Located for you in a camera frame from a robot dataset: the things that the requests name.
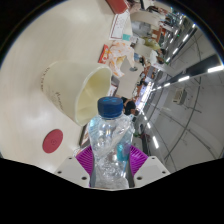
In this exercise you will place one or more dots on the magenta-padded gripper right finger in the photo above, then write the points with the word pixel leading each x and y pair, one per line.
pixel 139 160

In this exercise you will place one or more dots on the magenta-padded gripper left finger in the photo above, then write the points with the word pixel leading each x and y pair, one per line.
pixel 84 159

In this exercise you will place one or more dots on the clear plastic bottle blue cap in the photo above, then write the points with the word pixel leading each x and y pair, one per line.
pixel 110 150

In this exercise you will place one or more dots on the flat round red coaster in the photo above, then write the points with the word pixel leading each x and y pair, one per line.
pixel 52 141

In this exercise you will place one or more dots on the ceiling air conditioner unit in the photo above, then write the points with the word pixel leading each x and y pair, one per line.
pixel 180 96

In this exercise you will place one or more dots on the cream chair with round hole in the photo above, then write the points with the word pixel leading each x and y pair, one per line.
pixel 128 81

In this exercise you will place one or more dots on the red ketchup packet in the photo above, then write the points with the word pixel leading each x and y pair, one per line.
pixel 103 55

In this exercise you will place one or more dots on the crumpled food wrapper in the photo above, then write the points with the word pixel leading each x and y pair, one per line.
pixel 116 53

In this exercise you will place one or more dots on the group of ceiling lights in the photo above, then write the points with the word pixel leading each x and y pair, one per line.
pixel 215 69

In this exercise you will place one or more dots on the small clear teal bottle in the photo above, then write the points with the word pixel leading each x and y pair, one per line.
pixel 127 37

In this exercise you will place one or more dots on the white printed paper card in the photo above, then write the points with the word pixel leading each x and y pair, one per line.
pixel 119 28

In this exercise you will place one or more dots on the group of cream chairs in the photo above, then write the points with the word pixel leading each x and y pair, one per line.
pixel 143 18

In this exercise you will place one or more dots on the small red box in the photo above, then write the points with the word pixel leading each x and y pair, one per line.
pixel 116 5

